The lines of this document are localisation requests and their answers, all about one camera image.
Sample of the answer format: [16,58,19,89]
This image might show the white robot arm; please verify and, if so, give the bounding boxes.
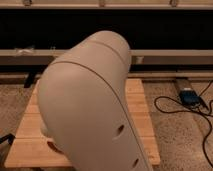
[37,31,153,171]

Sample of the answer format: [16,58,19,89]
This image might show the blue power adapter box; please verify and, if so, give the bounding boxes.
[179,89,200,106]

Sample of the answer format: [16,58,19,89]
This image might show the black clamp at table edge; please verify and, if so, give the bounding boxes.
[0,134,15,144]

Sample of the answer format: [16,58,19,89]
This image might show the black cable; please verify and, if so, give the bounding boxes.
[153,79,213,168]

